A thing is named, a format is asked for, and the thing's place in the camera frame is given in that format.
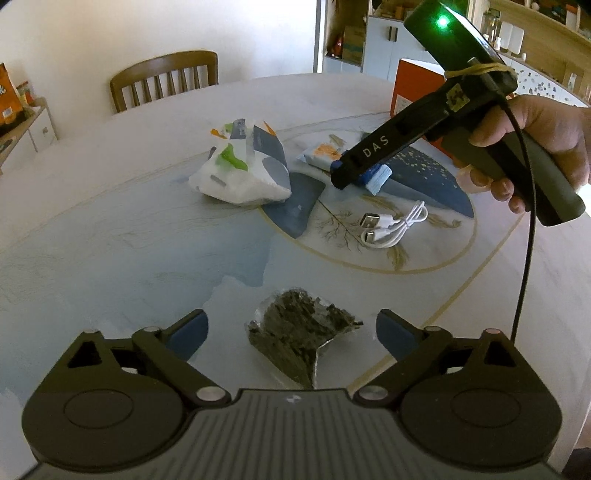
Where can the patterned tissue paper pack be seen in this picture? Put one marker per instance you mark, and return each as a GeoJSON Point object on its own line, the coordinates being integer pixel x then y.
{"type": "Point", "coordinates": [246, 165]}

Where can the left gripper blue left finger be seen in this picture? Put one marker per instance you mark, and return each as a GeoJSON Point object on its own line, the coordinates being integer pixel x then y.
{"type": "Point", "coordinates": [186, 335]}

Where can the orange snack bag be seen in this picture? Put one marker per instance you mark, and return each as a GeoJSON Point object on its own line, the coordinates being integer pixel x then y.
{"type": "Point", "coordinates": [11, 109]}

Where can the dark seaweed packet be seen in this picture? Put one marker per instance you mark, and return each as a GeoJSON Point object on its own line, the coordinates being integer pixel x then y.
{"type": "Point", "coordinates": [290, 329]}

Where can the red white cardboard box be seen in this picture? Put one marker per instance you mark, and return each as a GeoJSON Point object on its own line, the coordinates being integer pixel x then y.
{"type": "Point", "coordinates": [414, 79]}

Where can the small orange blue tissue packet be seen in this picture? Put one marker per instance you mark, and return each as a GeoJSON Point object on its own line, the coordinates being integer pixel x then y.
{"type": "Point", "coordinates": [323, 154]}

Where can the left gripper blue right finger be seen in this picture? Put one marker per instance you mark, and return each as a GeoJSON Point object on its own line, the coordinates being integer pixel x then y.
{"type": "Point", "coordinates": [397, 335]}

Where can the brown wooden chair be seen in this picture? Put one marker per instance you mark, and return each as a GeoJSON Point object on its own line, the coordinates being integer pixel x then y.
{"type": "Point", "coordinates": [163, 76]}

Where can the white sideboard cabinet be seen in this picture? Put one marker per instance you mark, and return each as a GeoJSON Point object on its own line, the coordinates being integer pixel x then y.
{"type": "Point", "coordinates": [35, 134]}

